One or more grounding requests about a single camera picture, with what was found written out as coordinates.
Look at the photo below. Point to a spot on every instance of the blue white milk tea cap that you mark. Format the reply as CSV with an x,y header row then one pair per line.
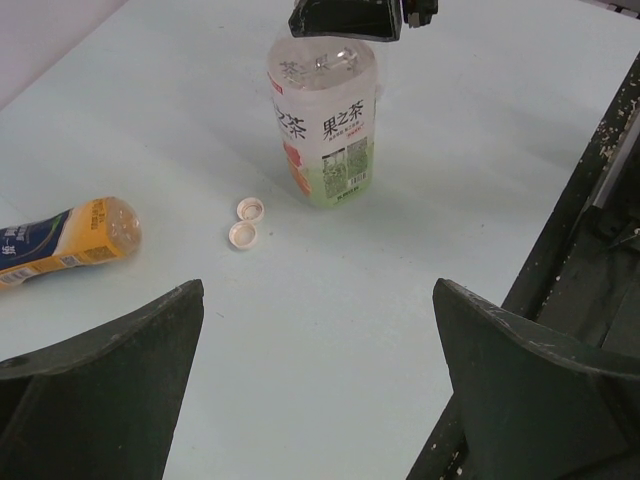
x,y
243,235

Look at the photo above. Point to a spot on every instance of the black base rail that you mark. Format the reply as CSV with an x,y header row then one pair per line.
x,y
581,277

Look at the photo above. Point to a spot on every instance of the orange milk tea bottle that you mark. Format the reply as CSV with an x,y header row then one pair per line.
x,y
100,231

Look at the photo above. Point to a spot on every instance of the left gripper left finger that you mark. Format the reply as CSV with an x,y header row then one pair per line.
x,y
103,404

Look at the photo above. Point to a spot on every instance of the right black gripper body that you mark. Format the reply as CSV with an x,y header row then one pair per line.
x,y
419,13

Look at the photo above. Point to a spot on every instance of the green label tea bottle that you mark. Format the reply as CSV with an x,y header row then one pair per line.
x,y
324,93

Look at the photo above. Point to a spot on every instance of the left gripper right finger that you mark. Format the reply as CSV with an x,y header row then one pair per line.
x,y
535,403

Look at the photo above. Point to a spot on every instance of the white green tea cap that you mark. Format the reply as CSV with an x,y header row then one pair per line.
x,y
250,209

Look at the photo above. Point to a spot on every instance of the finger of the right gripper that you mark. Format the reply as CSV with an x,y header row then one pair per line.
x,y
378,20

